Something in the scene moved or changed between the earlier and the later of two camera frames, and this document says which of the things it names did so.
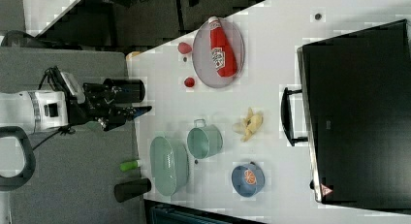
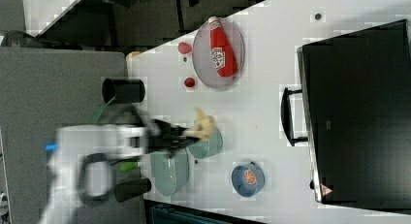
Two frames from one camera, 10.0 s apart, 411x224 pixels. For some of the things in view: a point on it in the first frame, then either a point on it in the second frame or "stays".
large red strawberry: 184,48 stays
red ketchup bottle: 221,49 stays
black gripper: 98,104 -> 168,138
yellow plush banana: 249,125 -> 203,128
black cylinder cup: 126,190 stays
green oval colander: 170,166 stays
